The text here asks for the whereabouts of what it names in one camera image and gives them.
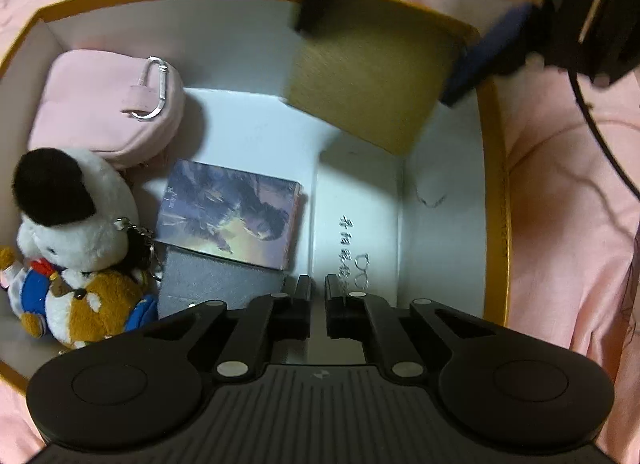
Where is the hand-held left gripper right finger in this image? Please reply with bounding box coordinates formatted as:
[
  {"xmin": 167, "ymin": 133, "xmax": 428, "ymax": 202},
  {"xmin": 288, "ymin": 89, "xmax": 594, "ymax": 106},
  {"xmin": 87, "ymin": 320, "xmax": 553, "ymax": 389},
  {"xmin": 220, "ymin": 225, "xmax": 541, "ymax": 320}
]
[{"xmin": 325, "ymin": 274, "xmax": 506, "ymax": 381}]

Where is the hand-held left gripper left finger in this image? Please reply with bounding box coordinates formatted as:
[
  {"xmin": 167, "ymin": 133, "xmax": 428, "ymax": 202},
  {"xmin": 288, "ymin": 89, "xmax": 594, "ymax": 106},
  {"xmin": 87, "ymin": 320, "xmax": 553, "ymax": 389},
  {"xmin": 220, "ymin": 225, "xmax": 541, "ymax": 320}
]
[{"xmin": 145, "ymin": 274, "xmax": 313, "ymax": 381}]

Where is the gold cardboard box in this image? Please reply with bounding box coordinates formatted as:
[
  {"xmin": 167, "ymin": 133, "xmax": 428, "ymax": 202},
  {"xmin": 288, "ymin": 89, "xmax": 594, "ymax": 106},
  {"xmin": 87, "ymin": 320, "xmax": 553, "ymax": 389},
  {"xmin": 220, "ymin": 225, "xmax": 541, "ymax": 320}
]
[{"xmin": 284, "ymin": 0, "xmax": 482, "ymax": 158}]

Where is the orange storage box white interior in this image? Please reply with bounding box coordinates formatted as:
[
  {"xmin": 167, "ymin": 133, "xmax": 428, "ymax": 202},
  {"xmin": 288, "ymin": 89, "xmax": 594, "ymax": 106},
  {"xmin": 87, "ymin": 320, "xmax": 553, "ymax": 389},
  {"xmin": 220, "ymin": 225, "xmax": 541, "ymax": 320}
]
[{"xmin": 0, "ymin": 0, "xmax": 514, "ymax": 395}]

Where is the picture card box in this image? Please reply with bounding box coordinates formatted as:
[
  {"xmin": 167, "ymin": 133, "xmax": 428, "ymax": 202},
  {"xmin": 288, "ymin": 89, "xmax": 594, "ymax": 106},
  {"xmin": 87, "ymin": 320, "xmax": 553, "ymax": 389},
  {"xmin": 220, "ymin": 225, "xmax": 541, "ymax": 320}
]
[{"xmin": 155, "ymin": 159, "xmax": 304, "ymax": 272}]

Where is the pink printed blanket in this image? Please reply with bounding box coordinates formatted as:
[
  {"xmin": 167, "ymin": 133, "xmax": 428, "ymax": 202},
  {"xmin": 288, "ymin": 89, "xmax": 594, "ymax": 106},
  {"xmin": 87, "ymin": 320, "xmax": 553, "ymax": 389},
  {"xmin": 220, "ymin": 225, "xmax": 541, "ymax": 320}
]
[{"xmin": 0, "ymin": 0, "xmax": 640, "ymax": 464}]

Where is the brown and white plush toy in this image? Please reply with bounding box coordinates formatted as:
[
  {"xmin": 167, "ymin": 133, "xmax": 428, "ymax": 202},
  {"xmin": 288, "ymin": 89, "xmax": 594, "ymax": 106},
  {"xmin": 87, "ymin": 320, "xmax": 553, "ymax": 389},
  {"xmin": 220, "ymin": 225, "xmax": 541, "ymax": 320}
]
[{"xmin": 0, "ymin": 244, "xmax": 160, "ymax": 351}]

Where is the white plush dog black ear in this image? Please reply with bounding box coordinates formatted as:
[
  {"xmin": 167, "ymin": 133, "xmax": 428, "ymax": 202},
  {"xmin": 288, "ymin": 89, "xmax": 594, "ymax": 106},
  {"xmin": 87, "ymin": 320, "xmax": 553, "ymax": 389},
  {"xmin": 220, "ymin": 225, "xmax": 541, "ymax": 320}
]
[{"xmin": 12, "ymin": 146, "xmax": 147, "ymax": 290}]

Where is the pink pouch with carabiner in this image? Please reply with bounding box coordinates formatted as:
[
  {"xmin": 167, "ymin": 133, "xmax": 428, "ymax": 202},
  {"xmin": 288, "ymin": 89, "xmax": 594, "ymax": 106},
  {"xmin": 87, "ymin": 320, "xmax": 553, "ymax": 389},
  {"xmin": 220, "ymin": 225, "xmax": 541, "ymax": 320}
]
[{"xmin": 29, "ymin": 49, "xmax": 187, "ymax": 171}]

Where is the black cable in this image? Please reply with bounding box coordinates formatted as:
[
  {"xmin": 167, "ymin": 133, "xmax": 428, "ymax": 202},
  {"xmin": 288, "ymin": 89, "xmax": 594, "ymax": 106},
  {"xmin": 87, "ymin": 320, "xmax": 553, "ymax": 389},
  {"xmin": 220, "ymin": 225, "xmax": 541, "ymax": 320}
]
[{"xmin": 569, "ymin": 69, "xmax": 640, "ymax": 199}]

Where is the metal keychain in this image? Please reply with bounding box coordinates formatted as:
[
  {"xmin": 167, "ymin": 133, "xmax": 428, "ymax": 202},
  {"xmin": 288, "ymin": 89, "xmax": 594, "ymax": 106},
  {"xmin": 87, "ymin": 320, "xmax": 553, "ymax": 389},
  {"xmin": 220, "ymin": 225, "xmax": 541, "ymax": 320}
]
[{"xmin": 115, "ymin": 216, "xmax": 165, "ymax": 286}]

